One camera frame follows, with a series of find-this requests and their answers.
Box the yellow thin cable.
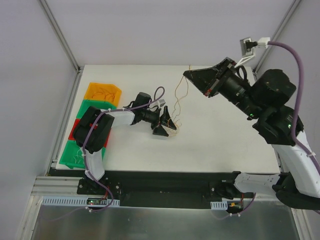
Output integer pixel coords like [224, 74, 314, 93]
[165, 65, 192, 138]

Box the white thin cable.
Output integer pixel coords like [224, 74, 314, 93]
[72, 148, 86, 165]

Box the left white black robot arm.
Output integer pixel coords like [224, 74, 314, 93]
[72, 92, 177, 195]

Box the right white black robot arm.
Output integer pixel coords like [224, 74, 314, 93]
[183, 58, 320, 211]

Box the upper green plastic bin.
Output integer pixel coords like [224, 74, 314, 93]
[76, 99, 118, 120]

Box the green plastic bin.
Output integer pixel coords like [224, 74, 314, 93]
[58, 139, 107, 170]
[76, 99, 118, 120]

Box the orange plastic bin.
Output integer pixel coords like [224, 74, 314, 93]
[83, 82, 122, 107]

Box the red plastic bin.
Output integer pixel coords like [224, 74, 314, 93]
[68, 118, 111, 148]

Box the lower green plastic bin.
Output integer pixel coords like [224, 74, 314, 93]
[58, 139, 107, 170]

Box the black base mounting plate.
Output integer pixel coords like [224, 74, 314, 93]
[46, 168, 251, 208]

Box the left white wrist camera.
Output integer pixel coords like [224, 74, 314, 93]
[155, 99, 166, 108]

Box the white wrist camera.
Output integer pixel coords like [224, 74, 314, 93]
[155, 99, 166, 108]
[235, 37, 271, 68]

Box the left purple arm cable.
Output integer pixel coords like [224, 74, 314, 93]
[39, 86, 166, 222]

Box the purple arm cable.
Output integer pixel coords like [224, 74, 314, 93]
[211, 40, 320, 221]
[39, 86, 166, 222]

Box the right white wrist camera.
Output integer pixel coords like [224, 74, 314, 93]
[235, 37, 271, 68]

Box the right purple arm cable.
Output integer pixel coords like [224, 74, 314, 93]
[211, 40, 320, 221]

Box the right white cable duct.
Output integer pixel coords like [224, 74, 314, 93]
[210, 200, 228, 211]

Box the white cable duct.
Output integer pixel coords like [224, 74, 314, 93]
[42, 196, 120, 208]
[210, 200, 228, 211]

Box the right aluminium frame post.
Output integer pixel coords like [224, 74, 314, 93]
[252, 0, 303, 77]

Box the aluminium frame post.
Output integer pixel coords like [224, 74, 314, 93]
[252, 0, 303, 77]
[37, 0, 82, 74]

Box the left aluminium frame post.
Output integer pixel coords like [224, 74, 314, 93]
[37, 0, 82, 74]

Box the aluminium front rail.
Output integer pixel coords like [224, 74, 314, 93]
[31, 176, 81, 196]

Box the left white cable duct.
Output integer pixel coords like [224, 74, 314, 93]
[42, 196, 120, 208]

